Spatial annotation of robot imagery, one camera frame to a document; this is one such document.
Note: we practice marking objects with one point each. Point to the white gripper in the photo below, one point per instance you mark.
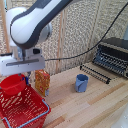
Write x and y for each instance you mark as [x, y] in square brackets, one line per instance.
[21, 63]

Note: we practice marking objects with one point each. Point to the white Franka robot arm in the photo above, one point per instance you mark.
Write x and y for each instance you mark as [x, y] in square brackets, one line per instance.
[33, 23]

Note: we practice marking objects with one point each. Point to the red shopping basket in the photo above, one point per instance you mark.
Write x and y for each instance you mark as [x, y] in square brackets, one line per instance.
[20, 107]

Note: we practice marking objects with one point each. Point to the black dish rack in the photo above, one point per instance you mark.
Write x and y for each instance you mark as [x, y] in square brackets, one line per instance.
[95, 73]

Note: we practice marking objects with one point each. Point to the orange snack box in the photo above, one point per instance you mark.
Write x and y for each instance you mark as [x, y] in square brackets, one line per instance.
[42, 82]

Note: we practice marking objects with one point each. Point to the blue cup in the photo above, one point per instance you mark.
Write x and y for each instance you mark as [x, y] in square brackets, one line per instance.
[81, 83]

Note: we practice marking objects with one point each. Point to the black toaster oven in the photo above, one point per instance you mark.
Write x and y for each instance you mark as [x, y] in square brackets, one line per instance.
[113, 55]

